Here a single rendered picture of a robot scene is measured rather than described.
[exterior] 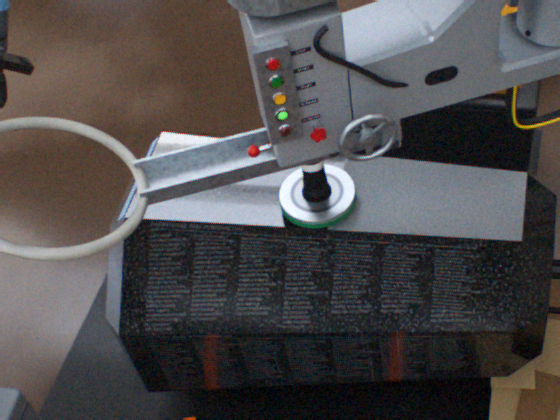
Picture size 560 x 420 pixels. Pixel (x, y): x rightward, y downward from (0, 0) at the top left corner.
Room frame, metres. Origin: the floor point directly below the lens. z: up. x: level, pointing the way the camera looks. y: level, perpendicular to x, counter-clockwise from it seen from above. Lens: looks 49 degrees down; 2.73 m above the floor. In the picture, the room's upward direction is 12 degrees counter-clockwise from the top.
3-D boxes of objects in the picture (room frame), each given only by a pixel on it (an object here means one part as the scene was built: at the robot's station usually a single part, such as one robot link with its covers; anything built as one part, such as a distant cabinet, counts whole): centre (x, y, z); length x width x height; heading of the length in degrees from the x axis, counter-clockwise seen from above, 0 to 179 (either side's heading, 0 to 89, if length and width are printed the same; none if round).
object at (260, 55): (1.48, -0.04, 1.41); 0.08 x 0.03 x 0.28; 95
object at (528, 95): (2.30, -0.69, 0.37); 0.66 x 0.66 x 0.74; 66
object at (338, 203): (1.59, -0.10, 0.92); 0.21 x 0.21 x 0.01
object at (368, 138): (1.49, -0.23, 1.24); 0.15 x 0.10 x 0.15; 95
